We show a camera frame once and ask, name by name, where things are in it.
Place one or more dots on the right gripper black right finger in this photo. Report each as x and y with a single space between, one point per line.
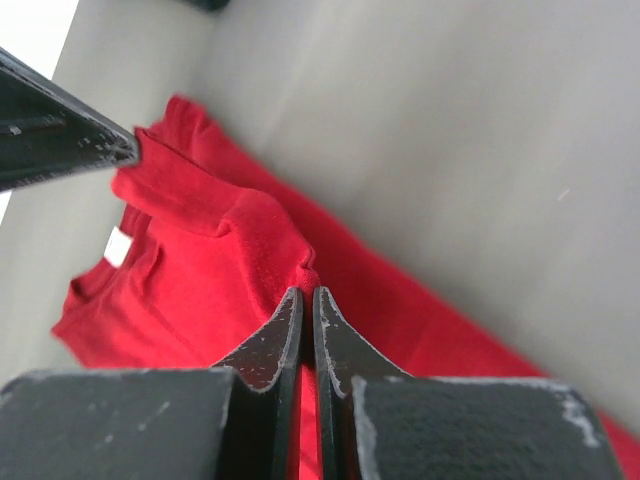
376 421

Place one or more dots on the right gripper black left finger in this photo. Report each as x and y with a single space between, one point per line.
237 419

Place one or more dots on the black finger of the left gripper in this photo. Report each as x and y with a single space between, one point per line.
48 133

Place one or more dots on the dark red t-shirt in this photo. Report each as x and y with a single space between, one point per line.
208 245

